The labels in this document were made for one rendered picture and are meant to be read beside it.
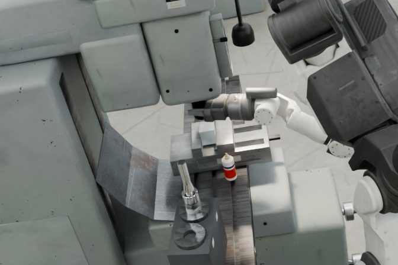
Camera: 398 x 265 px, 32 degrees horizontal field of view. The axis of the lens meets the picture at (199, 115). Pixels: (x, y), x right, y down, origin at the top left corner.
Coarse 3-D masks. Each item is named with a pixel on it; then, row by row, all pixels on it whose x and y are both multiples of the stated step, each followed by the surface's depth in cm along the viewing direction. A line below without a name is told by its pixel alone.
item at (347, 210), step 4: (344, 204) 255; (348, 204) 255; (344, 208) 254; (348, 208) 253; (352, 208) 253; (344, 212) 256; (348, 212) 253; (352, 212) 253; (356, 212) 255; (348, 216) 253; (352, 216) 253; (348, 220) 255; (352, 220) 255
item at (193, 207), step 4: (184, 200) 196; (188, 200) 195; (192, 200) 195; (196, 200) 196; (184, 204) 198; (188, 204) 196; (192, 204) 196; (196, 204) 197; (200, 204) 199; (188, 208) 198; (192, 208) 197; (196, 208) 198; (200, 208) 199; (188, 212) 199; (192, 212) 198; (196, 212) 198
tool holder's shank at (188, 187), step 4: (180, 160) 191; (184, 160) 190; (180, 164) 189; (184, 164) 189; (180, 168) 190; (184, 168) 190; (180, 172) 191; (184, 172) 191; (184, 176) 192; (188, 176) 192; (184, 180) 192; (188, 180) 193; (184, 184) 193; (188, 184) 193; (184, 188) 194; (188, 188) 194; (192, 188) 195; (188, 192) 195
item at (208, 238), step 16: (176, 208) 204; (208, 208) 200; (176, 224) 199; (192, 224) 196; (208, 224) 196; (176, 240) 192; (192, 240) 191; (208, 240) 192; (224, 240) 211; (176, 256) 190; (192, 256) 189; (208, 256) 188; (224, 256) 209
